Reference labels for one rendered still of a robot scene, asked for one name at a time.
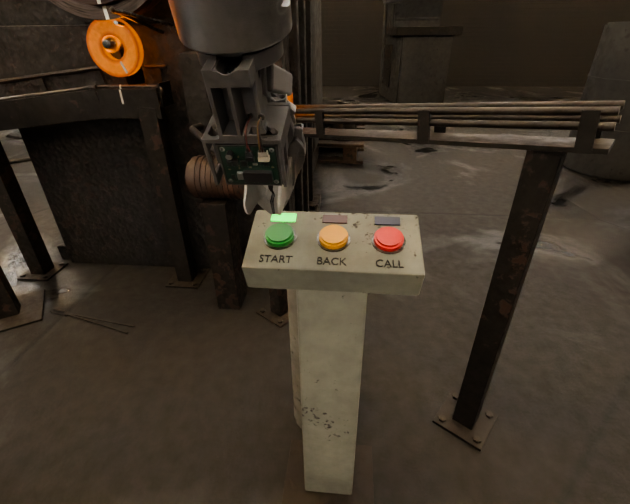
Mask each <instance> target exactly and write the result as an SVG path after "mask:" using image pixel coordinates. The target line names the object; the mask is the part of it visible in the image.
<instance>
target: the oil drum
mask: <svg viewBox="0 0 630 504"><path fill-rule="evenodd" d="M587 77H588V78H587V81H586V84H585V87H584V90H583V93H582V96H581V99H580V101H622V100H626V101H625V105H624V109H620V112H619V115H622V117H621V120H620V123H619V124H616V127H615V130H614V131H602V134H601V138H604V139H615V143H614V145H613V147H612V148H611V150H610V151H609V153H608V155H602V154H579V153H567V156H566V158H565V161H564V164H563V165H564V166H565V167H567V168H568V169H570V170H573V171H575V172H578V173H581V174H585V175H589V176H593V177H598V178H603V179H609V180H617V181H630V21H628V22H608V24H606V25H605V27H604V30H603V33H602V36H601V39H600V42H599V45H598V48H597V51H596V54H595V57H594V60H593V63H592V66H591V69H590V72H589V74H588V75H587Z"/></svg>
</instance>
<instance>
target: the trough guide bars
mask: <svg viewBox="0 0 630 504"><path fill-rule="evenodd" d="M625 101H626V100H622V101H545V102H468V103H391V104H314V105H295V106H296V112H295V114H294V115H295V118H296V123H316V135H317V138H324V135H325V123H330V124H335V126H336V129H344V124H366V125H403V126H418V130H417V144H428V142H429V140H430V126H434V132H435V133H446V127H476V128H512V129H549V130H578V132H577V136H576V141H575V145H574V150H573V153H579V154H591V152H592V148H593V145H594V141H595V139H600V138H601V134H602V131H614V130H615V127H616V124H619V123H620V120H621V117H622V115H619V112H620V109H624V105H625Z"/></svg>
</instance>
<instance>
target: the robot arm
mask: <svg viewBox="0 0 630 504"><path fill-rule="evenodd" d="M168 2H169V6H170V9H171V12H172V16H173V19H174V22H175V26H176V29H177V33H178V36H179V39H180V41H181V42H182V43H183V45H185V46H186V47H188V48H190V49H192V50H194V51H196V52H197V55H198V59H199V62H200V64H201V65H202V66H203V68H202V69H201V73H202V76H203V80H204V84H205V87H206V91H207V95H208V98H209V102H210V105H211V109H212V113H213V115H212V117H211V119H210V121H209V123H208V125H207V128H206V130H205V132H204V134H203V136H202V138H201V141H202V144H203V148H204V151H205V154H206V157H207V160H208V163H209V166H210V169H211V172H212V176H213V179H214V182H215V185H219V183H220V180H221V178H222V175H223V174H224V178H225V181H226V183H227V184H231V185H244V199H243V206H244V210H245V212H246V213H247V214H251V212H252V211H253V209H254V208H255V206H256V205H257V203H258V204H259V205H260V206H261V207H262V208H263V209H264V210H266V211H267V212H268V213H269V214H275V215H281V214H282V211H283V209H284V207H285V206H286V204H287V203H288V200H289V198H290V196H291V193H292V191H293V189H294V186H295V182H296V178H297V176H298V174H299V172H300V170H301V168H302V166H303V164H304V160H305V154H306V142H305V138H304V134H303V127H304V124H302V123H296V118H295V115H294V114H295V112H296V106H295V105H294V104H293V103H291V102H290V101H289V100H288V99H287V96H290V95H291V94H292V79H293V76H292V74H291V73H289V72H288V71H286V70H284V69H282V68H280V67H279V66H277V65H275V64H274V63H275V62H277V61H278V60H279V59H280V58H281V57H282V55H283V52H284V50H283V39H284V38H285V37H286V36H287V35H288V34H289V33H290V31H291V29H292V16H291V4H290V0H168ZM212 145H213V149H214V152H215V155H216V159H217V162H218V165H217V167H216V169H215V167H214V163H213V160H212V157H211V154H210V149H211V146H212ZM268 185H273V191H274V195H273V193H272V192H271V191H270V190H269V188H268Z"/></svg>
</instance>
